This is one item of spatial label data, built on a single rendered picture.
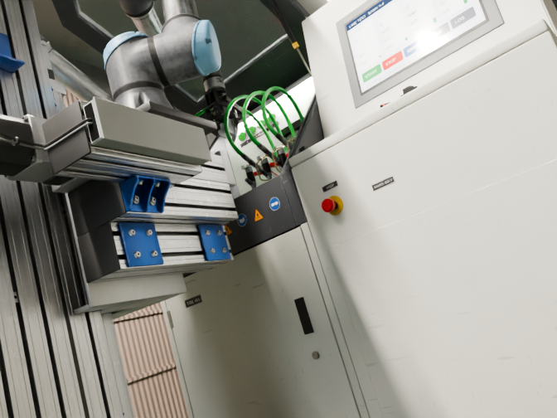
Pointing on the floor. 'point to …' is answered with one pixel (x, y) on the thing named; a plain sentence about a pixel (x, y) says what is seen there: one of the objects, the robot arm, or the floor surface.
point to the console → (443, 226)
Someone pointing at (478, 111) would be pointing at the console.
